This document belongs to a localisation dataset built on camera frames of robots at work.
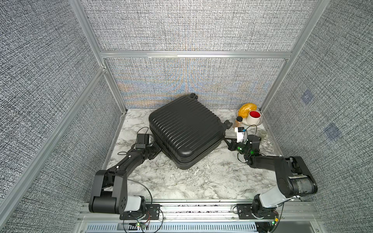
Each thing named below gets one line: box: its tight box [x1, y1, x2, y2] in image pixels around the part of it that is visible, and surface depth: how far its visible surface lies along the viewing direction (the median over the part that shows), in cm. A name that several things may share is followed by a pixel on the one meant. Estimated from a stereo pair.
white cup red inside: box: [246, 110, 261, 126], surface depth 108 cm
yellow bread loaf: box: [237, 102, 257, 118], surface depth 114 cm
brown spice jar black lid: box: [232, 116, 243, 129], surface depth 105 cm
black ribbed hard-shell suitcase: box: [148, 93, 233, 170], surface depth 84 cm
